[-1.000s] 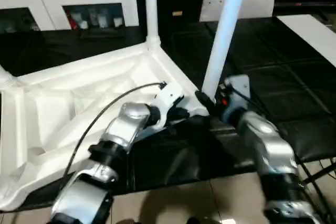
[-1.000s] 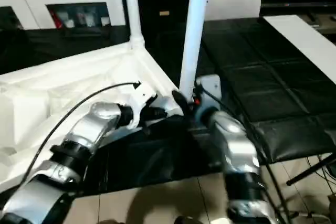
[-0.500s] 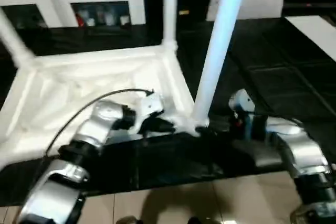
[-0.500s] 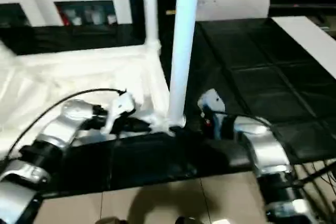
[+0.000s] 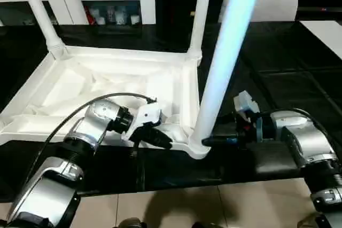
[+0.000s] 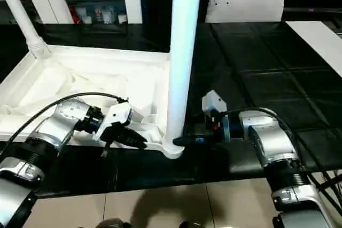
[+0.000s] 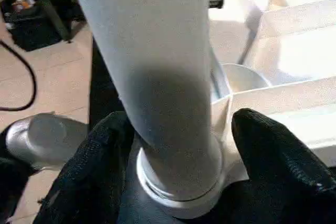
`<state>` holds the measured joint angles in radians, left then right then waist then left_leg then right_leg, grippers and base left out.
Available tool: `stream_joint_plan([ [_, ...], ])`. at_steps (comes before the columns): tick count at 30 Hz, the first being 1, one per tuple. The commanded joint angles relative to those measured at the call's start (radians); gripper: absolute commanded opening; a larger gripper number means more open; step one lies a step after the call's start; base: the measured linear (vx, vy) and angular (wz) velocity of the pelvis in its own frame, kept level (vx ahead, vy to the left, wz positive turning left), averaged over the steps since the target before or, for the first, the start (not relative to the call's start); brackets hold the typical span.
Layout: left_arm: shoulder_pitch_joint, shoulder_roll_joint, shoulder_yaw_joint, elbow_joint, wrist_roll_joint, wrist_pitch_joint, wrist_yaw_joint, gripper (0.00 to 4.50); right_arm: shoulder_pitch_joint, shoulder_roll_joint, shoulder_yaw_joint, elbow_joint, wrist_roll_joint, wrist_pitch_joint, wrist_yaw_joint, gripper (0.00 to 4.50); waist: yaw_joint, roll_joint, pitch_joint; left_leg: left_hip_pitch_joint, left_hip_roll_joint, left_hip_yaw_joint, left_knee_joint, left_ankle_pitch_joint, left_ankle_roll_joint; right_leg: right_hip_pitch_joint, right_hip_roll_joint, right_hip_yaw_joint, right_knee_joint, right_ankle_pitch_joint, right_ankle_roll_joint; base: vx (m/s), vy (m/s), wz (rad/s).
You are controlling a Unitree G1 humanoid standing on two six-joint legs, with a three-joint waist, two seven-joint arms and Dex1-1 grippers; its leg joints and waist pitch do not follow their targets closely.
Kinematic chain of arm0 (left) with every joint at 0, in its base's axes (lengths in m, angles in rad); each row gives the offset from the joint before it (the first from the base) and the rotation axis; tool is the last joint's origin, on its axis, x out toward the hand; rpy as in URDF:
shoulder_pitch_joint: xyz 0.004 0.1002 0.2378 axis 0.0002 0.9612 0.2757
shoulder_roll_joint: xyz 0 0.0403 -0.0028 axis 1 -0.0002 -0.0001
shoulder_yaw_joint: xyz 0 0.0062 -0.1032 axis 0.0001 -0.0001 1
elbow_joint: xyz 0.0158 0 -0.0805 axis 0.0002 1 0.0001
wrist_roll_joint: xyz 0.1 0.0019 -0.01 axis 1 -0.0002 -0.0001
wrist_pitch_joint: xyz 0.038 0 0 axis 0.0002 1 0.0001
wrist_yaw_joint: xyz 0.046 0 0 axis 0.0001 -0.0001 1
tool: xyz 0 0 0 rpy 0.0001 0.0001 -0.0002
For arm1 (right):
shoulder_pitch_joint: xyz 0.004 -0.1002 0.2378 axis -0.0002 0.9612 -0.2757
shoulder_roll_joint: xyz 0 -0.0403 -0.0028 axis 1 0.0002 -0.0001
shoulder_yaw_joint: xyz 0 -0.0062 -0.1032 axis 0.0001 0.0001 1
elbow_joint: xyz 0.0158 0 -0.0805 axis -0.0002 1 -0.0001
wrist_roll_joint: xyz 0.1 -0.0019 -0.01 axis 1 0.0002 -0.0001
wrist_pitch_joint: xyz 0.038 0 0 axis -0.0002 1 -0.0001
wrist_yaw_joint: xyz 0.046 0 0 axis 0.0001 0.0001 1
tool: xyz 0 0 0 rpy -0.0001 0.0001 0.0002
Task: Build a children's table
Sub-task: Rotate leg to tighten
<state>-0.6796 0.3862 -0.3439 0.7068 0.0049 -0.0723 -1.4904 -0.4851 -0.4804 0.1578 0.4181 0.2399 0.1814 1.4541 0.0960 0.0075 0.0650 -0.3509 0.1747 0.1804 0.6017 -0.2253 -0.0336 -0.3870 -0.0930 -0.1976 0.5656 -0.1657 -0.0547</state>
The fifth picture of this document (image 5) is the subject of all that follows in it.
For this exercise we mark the white table leg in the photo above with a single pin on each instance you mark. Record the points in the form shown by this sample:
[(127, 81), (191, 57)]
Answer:
[(199, 11), (42, 17), (227, 51)]

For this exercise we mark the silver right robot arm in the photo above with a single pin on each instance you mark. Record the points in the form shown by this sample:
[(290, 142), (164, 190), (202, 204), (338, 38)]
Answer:
[(307, 140)]

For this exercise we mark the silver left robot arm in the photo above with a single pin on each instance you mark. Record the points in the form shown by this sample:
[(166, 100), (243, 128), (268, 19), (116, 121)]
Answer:
[(88, 132)]

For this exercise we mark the dark robot right foot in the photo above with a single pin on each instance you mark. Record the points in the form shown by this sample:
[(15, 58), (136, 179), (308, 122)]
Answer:
[(203, 225)]

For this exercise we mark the dark robot foot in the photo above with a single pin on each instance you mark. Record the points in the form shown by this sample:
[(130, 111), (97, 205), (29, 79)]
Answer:
[(203, 225), (132, 223)]

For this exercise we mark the dark robot left foot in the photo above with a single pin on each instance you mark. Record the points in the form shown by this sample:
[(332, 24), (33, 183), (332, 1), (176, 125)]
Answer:
[(132, 223)]

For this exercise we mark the small white cup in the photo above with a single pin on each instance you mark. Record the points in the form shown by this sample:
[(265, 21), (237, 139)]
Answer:
[(135, 19), (101, 20)]

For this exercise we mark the white jar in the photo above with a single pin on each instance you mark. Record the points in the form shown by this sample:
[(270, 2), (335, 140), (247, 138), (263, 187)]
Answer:
[(120, 17)]

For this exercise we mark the red packet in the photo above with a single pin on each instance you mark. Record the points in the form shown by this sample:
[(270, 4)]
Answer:
[(90, 17)]

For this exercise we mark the black cabinet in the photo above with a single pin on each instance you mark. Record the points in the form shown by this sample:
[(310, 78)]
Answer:
[(173, 3)]

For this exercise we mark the white chair back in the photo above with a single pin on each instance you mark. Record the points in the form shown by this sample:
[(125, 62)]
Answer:
[(278, 1)]

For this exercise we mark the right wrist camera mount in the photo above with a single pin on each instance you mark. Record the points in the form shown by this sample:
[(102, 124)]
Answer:
[(245, 102)]

